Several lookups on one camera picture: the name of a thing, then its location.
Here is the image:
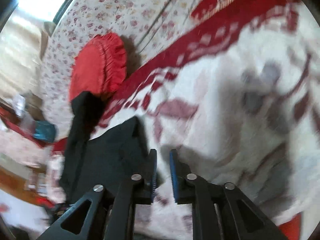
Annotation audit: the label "black pants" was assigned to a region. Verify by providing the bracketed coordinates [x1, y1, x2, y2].
[59, 92, 148, 204]

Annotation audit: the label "teal blue paper bag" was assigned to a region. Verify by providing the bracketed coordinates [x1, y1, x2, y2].
[33, 120, 57, 143]

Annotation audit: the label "red and white fleece blanket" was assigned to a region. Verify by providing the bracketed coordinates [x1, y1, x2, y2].
[92, 0, 319, 239]

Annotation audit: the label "red round ruffled cushion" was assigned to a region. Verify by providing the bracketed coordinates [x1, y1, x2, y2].
[69, 33, 127, 100]

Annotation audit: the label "floral white quilt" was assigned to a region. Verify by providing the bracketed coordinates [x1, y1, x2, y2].
[41, 0, 201, 139]

